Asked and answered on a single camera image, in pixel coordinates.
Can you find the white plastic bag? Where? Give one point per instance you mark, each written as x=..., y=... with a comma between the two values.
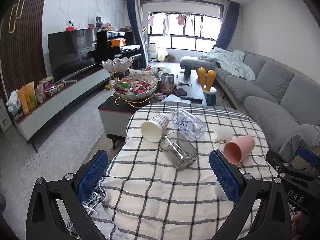
x=14, y=104

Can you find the glass jar of nuts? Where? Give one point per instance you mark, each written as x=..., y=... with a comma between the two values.
x=167, y=83

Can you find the dark coffee table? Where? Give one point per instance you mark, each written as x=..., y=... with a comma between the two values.
x=115, y=114

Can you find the clear printed glass cup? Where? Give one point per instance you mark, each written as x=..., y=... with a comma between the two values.
x=188, y=124

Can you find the gold wall ornament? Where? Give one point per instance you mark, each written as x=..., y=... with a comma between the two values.
x=15, y=14

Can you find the light green blanket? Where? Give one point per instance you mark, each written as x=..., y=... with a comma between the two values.
x=230, y=61

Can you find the person's hand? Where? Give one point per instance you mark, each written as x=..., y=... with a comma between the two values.
x=298, y=224

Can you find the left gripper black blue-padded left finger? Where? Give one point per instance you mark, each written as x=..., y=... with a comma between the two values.
x=44, y=219

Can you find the black upright piano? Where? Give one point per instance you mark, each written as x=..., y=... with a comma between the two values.
x=115, y=44

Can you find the two-tier white snack tray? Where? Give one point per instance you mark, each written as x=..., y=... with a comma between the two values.
x=133, y=87

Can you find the white tv cabinet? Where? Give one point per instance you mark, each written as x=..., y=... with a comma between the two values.
x=30, y=124

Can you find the black flat television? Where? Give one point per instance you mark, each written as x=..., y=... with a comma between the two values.
x=69, y=52

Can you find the small white plastic cup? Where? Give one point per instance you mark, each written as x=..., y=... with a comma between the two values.
x=222, y=133

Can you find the dark blue left curtain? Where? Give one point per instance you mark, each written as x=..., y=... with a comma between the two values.
x=135, y=17

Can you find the white striped paper cup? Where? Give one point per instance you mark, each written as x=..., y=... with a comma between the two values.
x=153, y=129

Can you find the orange snack bag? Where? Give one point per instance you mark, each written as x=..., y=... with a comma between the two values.
x=29, y=92

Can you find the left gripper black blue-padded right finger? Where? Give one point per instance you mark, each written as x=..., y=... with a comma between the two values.
x=272, y=220

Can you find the grey square glass cup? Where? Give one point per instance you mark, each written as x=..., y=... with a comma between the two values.
x=179, y=150

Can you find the grey sectional sofa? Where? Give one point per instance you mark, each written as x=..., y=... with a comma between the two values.
x=281, y=100

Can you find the black white checked tablecloth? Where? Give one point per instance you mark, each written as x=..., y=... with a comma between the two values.
x=143, y=196

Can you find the black remote control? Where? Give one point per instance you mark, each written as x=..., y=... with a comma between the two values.
x=192, y=99

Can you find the pink plastic cup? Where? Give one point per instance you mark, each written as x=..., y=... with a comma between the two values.
x=237, y=150

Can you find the dark blue right curtain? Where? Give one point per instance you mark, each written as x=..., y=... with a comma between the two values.
x=228, y=26

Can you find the dark blue curtain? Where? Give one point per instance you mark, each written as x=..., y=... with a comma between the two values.
x=228, y=26
x=135, y=17

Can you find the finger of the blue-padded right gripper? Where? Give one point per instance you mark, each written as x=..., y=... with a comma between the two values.
x=310, y=157

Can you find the white air purifier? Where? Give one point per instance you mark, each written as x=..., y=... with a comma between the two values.
x=152, y=51

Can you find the grey floor rug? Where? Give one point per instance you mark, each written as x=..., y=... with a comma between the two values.
x=106, y=144

